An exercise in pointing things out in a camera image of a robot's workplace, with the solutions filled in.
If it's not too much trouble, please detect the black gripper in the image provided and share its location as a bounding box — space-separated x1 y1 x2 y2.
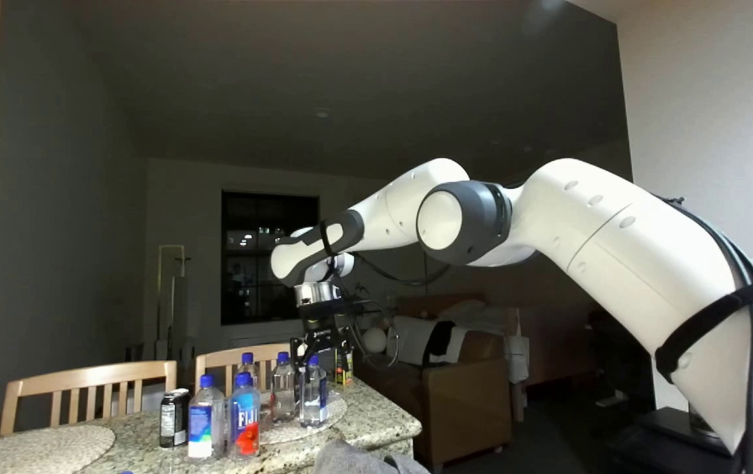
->
300 312 349 363

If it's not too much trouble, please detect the grey cloth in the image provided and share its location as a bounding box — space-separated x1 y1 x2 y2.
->
308 439 431 474

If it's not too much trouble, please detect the yellow carton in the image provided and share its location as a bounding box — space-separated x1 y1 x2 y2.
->
332 344 358 395

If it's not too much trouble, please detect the clear blue cap bottle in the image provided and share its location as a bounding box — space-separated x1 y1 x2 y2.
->
269 349 300 425
297 353 332 428
233 349 264 396

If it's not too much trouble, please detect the white black pillow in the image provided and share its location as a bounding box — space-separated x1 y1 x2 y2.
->
381 312 470 367

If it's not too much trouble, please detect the narrow wooden slat chair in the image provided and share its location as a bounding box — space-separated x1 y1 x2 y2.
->
193 338 308 399

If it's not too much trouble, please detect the blue red label bottle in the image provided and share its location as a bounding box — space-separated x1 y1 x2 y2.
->
225 367 264 461

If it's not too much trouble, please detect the dark window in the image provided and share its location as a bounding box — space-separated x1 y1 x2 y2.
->
218 188 324 328

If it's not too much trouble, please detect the cardboard box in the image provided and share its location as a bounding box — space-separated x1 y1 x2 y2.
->
353 292 520 471

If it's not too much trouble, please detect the dark label can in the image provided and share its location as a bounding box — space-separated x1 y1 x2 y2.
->
154 386 193 450

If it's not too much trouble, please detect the white bag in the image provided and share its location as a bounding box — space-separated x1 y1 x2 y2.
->
502 328 535 390

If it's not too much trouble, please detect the wide wooden slat chair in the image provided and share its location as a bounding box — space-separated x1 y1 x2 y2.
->
0 358 178 439

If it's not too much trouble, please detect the dark wooden sideboard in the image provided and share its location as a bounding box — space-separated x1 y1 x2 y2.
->
518 296 641 411

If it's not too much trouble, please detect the dark low table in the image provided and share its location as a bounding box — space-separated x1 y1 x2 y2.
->
605 403 739 474

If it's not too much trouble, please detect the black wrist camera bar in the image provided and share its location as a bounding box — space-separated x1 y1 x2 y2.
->
289 294 372 321

